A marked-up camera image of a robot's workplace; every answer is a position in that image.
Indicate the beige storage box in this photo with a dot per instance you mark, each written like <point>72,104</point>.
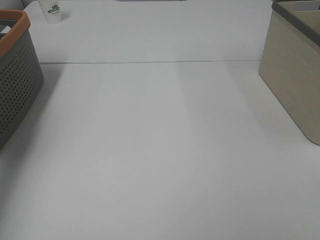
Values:
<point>290,62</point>

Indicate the white paper cup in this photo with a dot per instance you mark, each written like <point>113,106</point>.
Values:
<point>51,10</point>

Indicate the grey basket with orange rim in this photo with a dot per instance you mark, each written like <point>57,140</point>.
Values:
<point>21,77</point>

